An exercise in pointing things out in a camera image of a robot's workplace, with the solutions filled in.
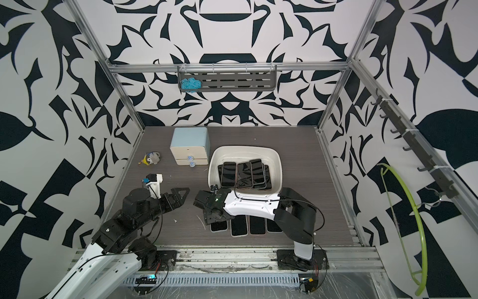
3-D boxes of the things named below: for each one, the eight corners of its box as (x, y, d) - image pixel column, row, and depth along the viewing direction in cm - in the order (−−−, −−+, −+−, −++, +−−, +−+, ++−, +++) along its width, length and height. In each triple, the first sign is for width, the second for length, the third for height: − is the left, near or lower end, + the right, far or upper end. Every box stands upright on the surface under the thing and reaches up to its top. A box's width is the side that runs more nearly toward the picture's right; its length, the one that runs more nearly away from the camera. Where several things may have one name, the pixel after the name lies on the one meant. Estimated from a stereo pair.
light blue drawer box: (175, 166, 102) (167, 150, 91) (180, 144, 112) (174, 127, 101) (208, 166, 102) (204, 150, 91) (210, 144, 112) (207, 127, 101)
